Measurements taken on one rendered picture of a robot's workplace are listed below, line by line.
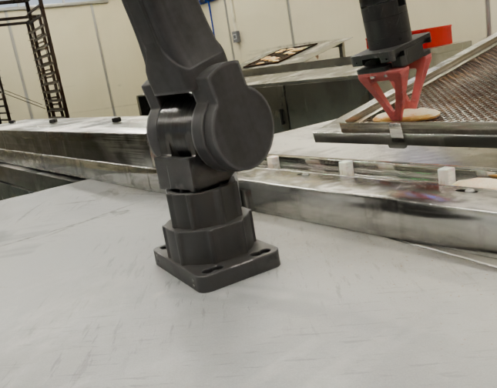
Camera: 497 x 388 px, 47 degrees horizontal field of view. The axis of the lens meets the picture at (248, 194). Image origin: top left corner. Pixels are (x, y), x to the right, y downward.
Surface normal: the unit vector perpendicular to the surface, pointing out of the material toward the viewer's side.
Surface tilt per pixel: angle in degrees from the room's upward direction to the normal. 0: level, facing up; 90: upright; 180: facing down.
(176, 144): 99
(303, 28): 90
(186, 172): 90
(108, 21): 90
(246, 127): 90
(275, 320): 0
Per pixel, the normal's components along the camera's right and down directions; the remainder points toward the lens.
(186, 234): -0.43, 0.28
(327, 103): -0.78, 0.27
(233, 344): -0.15, -0.96
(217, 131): 0.69, 0.07
